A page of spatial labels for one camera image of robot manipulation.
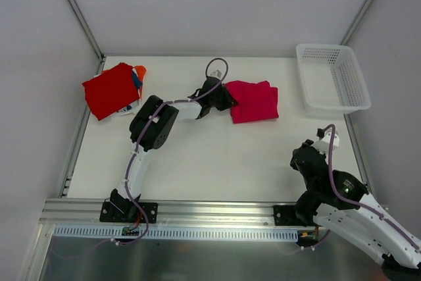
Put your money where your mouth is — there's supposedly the folded white t-shirt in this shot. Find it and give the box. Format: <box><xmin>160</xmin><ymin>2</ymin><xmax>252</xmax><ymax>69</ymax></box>
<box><xmin>111</xmin><ymin>99</ymin><xmax>142</xmax><ymax>118</ymax></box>

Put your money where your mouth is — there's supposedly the crimson pink t-shirt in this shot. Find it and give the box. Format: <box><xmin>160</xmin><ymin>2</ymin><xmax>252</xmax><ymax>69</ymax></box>
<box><xmin>226</xmin><ymin>80</ymin><xmax>279</xmax><ymax>124</ymax></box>

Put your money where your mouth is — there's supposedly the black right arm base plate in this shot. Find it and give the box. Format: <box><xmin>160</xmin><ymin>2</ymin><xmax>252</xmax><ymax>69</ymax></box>
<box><xmin>272</xmin><ymin>205</ymin><xmax>315</xmax><ymax>227</ymax></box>

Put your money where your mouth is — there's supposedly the folded orange t-shirt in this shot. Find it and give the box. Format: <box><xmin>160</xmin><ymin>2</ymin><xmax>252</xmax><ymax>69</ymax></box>
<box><xmin>132</xmin><ymin>65</ymin><xmax>147</xmax><ymax>97</ymax></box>

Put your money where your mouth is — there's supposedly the white slotted cable duct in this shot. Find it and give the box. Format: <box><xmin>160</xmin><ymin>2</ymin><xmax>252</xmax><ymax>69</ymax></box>
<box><xmin>53</xmin><ymin>225</ymin><xmax>299</xmax><ymax>242</ymax></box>

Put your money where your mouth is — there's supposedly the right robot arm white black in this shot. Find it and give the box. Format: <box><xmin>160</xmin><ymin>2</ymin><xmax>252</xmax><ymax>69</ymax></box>
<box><xmin>290</xmin><ymin>140</ymin><xmax>420</xmax><ymax>280</ymax></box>

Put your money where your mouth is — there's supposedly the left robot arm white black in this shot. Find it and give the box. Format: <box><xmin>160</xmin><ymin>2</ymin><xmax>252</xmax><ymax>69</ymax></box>
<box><xmin>99</xmin><ymin>76</ymin><xmax>237</xmax><ymax>224</ymax></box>

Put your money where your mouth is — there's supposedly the folded red t-shirt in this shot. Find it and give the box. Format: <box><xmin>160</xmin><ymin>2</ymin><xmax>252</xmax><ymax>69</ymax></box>
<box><xmin>82</xmin><ymin>63</ymin><xmax>141</xmax><ymax>121</ymax></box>

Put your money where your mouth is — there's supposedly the white perforated plastic basket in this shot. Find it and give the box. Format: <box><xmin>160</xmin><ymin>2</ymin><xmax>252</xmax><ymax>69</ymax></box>
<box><xmin>296</xmin><ymin>43</ymin><xmax>372</xmax><ymax>118</ymax></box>

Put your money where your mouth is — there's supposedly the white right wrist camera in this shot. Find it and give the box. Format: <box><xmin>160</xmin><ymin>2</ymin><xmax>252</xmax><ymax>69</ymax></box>
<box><xmin>312</xmin><ymin>128</ymin><xmax>340</xmax><ymax>154</ymax></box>

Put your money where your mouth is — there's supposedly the aluminium frame post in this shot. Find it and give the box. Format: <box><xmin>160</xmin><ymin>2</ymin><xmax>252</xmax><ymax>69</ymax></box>
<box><xmin>65</xmin><ymin>0</ymin><xmax>105</xmax><ymax>61</ymax></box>
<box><xmin>339</xmin><ymin>0</ymin><xmax>375</xmax><ymax>46</ymax></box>

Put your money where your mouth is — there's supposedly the left aluminium frame post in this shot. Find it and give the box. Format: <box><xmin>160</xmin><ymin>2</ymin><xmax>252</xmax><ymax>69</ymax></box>
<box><xmin>65</xmin><ymin>0</ymin><xmax>105</xmax><ymax>61</ymax></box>

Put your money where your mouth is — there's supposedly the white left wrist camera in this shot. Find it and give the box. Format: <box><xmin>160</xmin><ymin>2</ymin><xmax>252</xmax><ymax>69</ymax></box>
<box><xmin>210</xmin><ymin>70</ymin><xmax>224</xmax><ymax>80</ymax></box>

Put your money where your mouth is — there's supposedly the right aluminium frame post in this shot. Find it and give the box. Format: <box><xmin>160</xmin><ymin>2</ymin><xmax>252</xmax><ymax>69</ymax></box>
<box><xmin>339</xmin><ymin>0</ymin><xmax>375</xmax><ymax>46</ymax></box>

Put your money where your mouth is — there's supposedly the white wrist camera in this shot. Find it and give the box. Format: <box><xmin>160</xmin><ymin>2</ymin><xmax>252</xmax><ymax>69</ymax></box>
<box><xmin>312</xmin><ymin>128</ymin><xmax>340</xmax><ymax>154</ymax></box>
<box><xmin>210</xmin><ymin>70</ymin><xmax>224</xmax><ymax>80</ymax></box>

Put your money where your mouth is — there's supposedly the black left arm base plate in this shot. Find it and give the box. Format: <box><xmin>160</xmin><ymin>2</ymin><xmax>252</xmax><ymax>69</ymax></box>
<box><xmin>99</xmin><ymin>199</ymin><xmax>158</xmax><ymax>224</ymax></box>

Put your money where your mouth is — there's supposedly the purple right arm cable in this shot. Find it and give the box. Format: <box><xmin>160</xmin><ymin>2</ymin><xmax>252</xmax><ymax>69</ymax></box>
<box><xmin>301</xmin><ymin>124</ymin><xmax>421</xmax><ymax>251</ymax></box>

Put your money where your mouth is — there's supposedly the aluminium mounting rail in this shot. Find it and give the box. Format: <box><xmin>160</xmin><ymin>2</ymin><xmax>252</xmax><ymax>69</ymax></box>
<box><xmin>39</xmin><ymin>197</ymin><xmax>284</xmax><ymax>228</ymax></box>

